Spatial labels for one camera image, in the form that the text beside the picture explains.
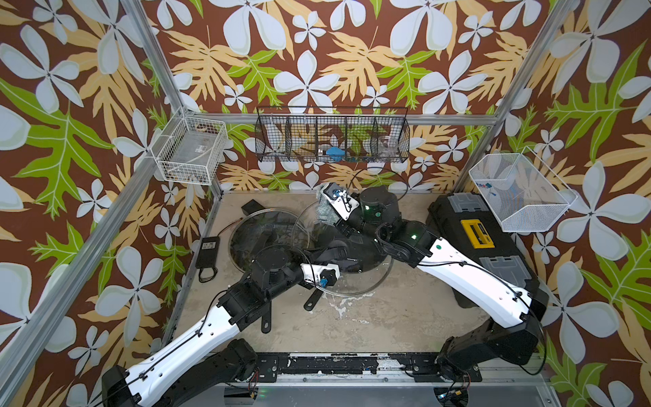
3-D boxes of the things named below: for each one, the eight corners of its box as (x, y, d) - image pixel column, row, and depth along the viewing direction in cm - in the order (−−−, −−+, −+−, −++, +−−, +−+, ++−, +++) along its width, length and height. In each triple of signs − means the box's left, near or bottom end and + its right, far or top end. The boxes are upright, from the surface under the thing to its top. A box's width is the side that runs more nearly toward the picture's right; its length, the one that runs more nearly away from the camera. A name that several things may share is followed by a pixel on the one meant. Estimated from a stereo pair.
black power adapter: (197, 270, 96) (195, 267, 94) (203, 240, 105) (201, 237, 103) (217, 268, 97) (215, 265, 95) (221, 238, 106) (219, 235, 104)
